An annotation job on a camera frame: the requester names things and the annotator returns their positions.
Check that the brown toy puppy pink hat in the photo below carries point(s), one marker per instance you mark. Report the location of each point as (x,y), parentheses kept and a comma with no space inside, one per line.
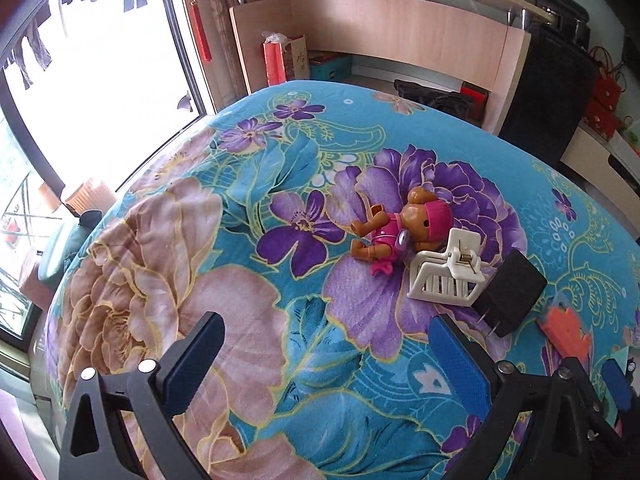
(415,220)

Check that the white low cabinet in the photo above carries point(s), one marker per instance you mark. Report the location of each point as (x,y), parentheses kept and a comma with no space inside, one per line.
(600,160)

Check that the hanging dark clothes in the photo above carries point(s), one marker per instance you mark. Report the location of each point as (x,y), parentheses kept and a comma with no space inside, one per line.
(30,55)

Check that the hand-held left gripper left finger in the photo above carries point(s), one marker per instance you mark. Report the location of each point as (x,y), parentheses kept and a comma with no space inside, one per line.
(195,360)

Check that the black charger plug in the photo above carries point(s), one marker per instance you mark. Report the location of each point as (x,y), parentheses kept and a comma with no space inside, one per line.
(510,295)

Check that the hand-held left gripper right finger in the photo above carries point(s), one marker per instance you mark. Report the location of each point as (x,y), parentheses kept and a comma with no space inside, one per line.
(460,360)

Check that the red hanging knot ornament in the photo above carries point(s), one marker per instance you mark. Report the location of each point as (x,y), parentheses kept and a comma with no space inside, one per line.
(192,5)

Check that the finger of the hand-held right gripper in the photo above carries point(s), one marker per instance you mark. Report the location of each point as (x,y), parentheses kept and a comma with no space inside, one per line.
(616,385)

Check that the red paper gift bag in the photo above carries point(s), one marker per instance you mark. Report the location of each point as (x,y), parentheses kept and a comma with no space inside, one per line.
(277,62)

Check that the tall black cabinet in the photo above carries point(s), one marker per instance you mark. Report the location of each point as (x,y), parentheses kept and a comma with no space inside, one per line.
(550,90)

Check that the black bag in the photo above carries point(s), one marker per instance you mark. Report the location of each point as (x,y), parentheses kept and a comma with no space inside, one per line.
(430,95)

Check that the white hair claw clip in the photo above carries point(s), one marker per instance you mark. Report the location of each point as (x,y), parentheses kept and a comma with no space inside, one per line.
(450,270)

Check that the red gift box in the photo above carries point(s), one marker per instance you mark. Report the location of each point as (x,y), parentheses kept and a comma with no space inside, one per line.
(600,122)

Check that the teal floral blanket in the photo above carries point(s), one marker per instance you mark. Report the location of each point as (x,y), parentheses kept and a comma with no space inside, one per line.
(250,210)

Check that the orange box cutter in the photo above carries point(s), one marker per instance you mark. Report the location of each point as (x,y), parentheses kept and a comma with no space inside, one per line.
(565,327)

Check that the terracotta planter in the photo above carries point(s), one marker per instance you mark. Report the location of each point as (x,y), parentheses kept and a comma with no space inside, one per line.
(87,195)

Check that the red handbag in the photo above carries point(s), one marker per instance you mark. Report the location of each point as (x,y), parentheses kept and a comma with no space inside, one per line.
(607,90)

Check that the dark green padded seat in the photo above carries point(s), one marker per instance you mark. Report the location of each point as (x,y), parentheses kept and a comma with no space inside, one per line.
(60,255)

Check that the blue plastic crate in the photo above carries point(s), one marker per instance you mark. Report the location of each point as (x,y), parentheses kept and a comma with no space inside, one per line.
(330,66)

